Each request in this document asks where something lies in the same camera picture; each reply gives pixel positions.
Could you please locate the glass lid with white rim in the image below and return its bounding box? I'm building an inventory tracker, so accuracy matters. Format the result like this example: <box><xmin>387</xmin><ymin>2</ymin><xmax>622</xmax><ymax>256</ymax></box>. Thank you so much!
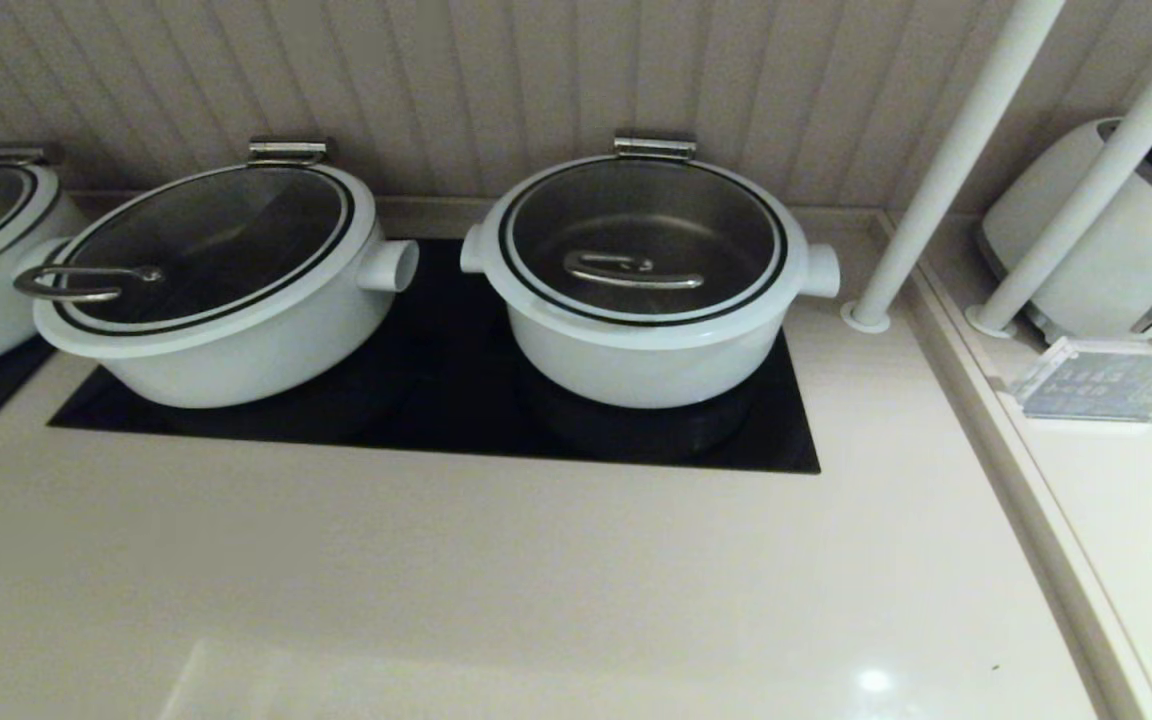
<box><xmin>484</xmin><ymin>153</ymin><xmax>809</xmax><ymax>353</ymax></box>

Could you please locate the white pot middle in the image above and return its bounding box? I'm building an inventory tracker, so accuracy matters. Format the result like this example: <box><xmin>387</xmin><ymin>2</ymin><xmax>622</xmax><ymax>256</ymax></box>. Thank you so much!
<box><xmin>14</xmin><ymin>163</ymin><xmax>377</xmax><ymax>359</ymax></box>

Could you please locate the large black induction cooktop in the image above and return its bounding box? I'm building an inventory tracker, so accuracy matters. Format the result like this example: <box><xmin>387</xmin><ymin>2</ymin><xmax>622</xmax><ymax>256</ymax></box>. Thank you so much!
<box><xmin>48</xmin><ymin>237</ymin><xmax>822</xmax><ymax>474</ymax></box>

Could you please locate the white support pole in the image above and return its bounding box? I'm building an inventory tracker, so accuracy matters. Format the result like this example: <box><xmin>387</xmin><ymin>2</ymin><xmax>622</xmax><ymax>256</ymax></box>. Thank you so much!
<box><xmin>841</xmin><ymin>0</ymin><xmax>1067</xmax><ymax>334</ymax></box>
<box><xmin>966</xmin><ymin>5</ymin><xmax>1152</xmax><ymax>338</ymax></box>

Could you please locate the clear acrylic sign holder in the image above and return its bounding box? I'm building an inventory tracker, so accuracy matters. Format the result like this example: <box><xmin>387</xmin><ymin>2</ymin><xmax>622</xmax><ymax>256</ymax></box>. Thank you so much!
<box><xmin>1006</xmin><ymin>337</ymin><xmax>1152</xmax><ymax>423</ymax></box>

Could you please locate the white toaster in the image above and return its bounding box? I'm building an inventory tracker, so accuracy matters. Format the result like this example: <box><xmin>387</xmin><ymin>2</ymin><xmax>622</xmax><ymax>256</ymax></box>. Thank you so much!
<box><xmin>976</xmin><ymin>118</ymin><xmax>1152</xmax><ymax>346</ymax></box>

